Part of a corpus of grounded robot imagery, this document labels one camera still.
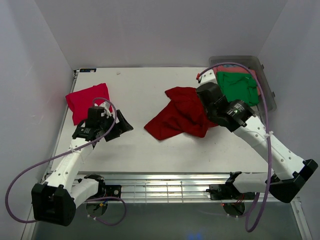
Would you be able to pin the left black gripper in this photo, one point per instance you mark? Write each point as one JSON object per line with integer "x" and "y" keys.
{"x": 121, "y": 127}

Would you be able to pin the salmon pink t shirt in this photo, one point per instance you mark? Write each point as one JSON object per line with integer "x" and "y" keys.
{"x": 235, "y": 70}

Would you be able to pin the green t shirt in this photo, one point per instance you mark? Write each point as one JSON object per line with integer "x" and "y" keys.
{"x": 238, "y": 86}

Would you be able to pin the dark red t shirt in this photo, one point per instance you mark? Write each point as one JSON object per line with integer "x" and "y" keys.
{"x": 183, "y": 114}

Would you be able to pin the blue label sticker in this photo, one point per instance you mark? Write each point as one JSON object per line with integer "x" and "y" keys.
{"x": 87, "y": 70}

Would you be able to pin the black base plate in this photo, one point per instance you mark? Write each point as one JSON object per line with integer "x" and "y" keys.
{"x": 112, "y": 191}
{"x": 225, "y": 192}

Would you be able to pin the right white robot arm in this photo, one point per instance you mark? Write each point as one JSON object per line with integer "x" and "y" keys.
{"x": 287, "y": 172}

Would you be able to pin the clear plastic bin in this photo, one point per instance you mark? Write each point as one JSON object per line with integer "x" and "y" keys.
{"x": 252, "y": 63}

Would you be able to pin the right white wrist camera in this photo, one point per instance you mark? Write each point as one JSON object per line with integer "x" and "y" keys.
{"x": 207, "y": 77}

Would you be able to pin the folded pink red t shirt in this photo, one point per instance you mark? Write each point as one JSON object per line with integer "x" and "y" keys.
{"x": 80, "y": 101}

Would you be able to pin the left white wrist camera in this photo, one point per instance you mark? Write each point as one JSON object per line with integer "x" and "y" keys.
{"x": 106, "y": 106}

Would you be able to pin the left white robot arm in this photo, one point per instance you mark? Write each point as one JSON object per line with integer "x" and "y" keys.
{"x": 56, "y": 200}

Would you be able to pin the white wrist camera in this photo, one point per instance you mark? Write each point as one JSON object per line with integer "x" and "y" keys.
{"x": 106, "y": 106}
{"x": 207, "y": 77}

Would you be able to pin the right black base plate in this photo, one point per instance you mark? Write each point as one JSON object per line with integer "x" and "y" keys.
{"x": 225, "y": 192}

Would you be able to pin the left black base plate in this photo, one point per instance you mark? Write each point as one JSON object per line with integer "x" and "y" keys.
{"x": 112, "y": 191}

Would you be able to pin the light blue t shirt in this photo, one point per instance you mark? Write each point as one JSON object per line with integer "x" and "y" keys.
{"x": 229, "y": 66}

